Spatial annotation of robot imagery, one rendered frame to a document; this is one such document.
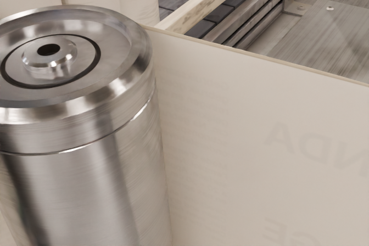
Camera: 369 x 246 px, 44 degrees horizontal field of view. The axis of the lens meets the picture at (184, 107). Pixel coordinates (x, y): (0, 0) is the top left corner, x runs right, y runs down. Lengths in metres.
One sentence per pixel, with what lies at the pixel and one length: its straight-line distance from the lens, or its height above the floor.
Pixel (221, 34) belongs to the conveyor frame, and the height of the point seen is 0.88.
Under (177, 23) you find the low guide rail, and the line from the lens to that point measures 0.41.
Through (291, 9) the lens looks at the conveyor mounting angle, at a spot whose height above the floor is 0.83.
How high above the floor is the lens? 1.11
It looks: 40 degrees down
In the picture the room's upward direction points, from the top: 3 degrees counter-clockwise
